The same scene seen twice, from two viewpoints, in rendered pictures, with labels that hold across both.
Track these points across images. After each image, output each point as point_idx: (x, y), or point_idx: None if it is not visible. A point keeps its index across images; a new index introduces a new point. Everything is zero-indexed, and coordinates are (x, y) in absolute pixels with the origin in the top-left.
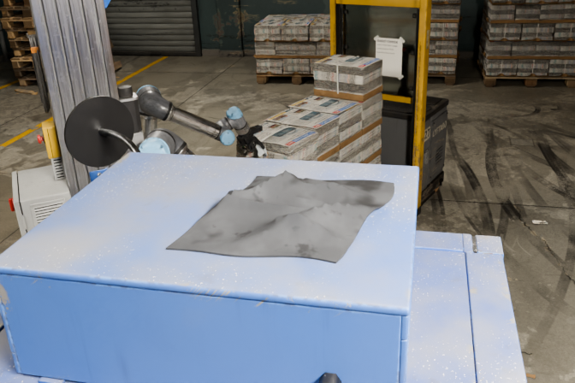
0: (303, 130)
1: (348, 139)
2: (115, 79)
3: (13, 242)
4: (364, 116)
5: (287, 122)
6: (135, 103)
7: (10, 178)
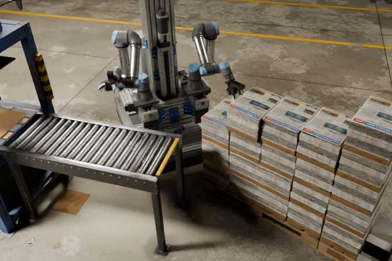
0: (262, 112)
1: (309, 159)
2: (144, 3)
3: (298, 84)
4: (340, 161)
5: (278, 105)
6: (158, 20)
7: (380, 66)
